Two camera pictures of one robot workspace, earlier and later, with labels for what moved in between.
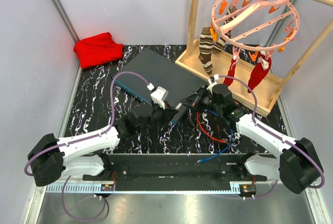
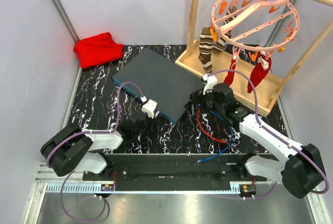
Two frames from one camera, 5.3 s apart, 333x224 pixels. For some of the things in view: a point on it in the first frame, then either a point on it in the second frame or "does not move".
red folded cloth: x=98 y=49 does not move
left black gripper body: x=159 y=115 → x=144 y=127
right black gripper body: x=205 y=101 does not move
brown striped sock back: x=219 y=44 does not move
